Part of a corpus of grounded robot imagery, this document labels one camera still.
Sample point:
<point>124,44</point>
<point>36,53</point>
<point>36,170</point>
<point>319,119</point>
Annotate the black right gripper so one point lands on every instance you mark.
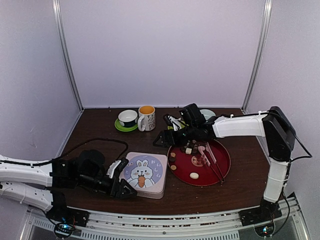
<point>164,134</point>

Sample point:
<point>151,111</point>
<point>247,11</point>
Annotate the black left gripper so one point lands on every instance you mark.
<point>119,194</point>

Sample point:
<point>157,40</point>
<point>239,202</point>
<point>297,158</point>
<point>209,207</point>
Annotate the tin lid with rabbit picture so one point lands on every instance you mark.
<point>145,170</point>

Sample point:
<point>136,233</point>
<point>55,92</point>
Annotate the silver compartment tin box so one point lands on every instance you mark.
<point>151,192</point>

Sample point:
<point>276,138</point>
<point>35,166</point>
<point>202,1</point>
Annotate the pink plastic scoop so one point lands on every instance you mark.
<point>210,159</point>

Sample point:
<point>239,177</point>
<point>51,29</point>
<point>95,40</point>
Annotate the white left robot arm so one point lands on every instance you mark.
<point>29,181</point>

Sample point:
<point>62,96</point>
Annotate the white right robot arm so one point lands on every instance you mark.
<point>271,127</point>

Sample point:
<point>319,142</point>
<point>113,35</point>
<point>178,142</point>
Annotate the white round button chocolate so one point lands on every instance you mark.
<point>194,175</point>

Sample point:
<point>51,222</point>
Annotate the white floral mug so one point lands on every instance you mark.
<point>147,118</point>

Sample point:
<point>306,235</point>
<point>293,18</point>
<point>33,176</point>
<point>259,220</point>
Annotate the dark blue white cup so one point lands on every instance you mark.
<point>128,118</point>

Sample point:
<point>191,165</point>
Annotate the red round tray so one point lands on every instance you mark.
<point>189,163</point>

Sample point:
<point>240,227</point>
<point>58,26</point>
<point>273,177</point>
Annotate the pale blue bowl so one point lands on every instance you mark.
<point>207,113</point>

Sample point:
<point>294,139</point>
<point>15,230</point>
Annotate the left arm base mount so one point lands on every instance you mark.
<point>64,218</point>

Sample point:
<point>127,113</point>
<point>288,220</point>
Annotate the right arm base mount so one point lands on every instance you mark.
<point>261,218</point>

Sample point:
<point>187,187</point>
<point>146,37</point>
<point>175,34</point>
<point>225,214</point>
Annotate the front aluminium rail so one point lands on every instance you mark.
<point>224,225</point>

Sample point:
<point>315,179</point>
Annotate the right aluminium frame post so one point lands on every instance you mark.
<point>264,30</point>

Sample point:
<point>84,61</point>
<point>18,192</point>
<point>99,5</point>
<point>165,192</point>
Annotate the aluminium frame post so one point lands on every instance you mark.
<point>66,57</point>
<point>264,30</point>

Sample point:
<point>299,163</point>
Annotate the left aluminium frame post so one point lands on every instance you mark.
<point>66,57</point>

